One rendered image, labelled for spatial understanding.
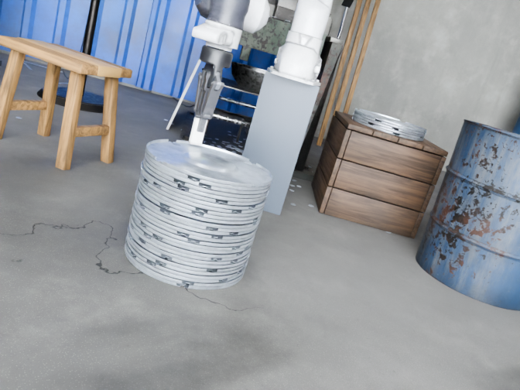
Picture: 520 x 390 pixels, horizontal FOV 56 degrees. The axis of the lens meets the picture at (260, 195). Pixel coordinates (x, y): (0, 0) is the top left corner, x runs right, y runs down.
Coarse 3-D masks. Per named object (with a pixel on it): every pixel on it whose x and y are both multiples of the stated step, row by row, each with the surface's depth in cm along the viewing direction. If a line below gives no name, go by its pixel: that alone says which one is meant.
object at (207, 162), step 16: (160, 144) 114; (176, 160) 105; (192, 160) 106; (208, 160) 110; (224, 160) 114; (240, 160) 121; (208, 176) 100; (224, 176) 103; (240, 176) 106; (256, 176) 110
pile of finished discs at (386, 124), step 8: (360, 112) 188; (368, 112) 204; (360, 120) 187; (368, 120) 184; (376, 120) 187; (384, 120) 181; (392, 120) 190; (376, 128) 182; (384, 128) 181; (392, 128) 183; (400, 128) 180; (408, 128) 181; (416, 128) 191; (424, 128) 195; (400, 136) 181; (408, 136) 189; (416, 136) 184
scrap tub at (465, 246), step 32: (480, 128) 142; (480, 160) 141; (512, 160) 135; (448, 192) 152; (480, 192) 141; (512, 192) 136; (448, 224) 149; (480, 224) 141; (512, 224) 137; (416, 256) 165; (448, 256) 149; (480, 256) 142; (512, 256) 139; (480, 288) 144; (512, 288) 142
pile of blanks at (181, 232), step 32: (160, 192) 100; (192, 192) 98; (224, 192) 101; (256, 192) 103; (160, 224) 102; (192, 224) 100; (224, 224) 103; (256, 224) 110; (128, 256) 109; (160, 256) 103; (192, 256) 102; (224, 256) 105; (192, 288) 105
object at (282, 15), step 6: (276, 0) 219; (282, 0) 217; (288, 0) 217; (294, 0) 217; (276, 6) 217; (282, 6) 217; (288, 6) 218; (294, 6) 218; (276, 12) 218; (282, 12) 218; (288, 12) 218; (294, 12) 219; (276, 18) 219; (282, 18) 219; (288, 18) 219
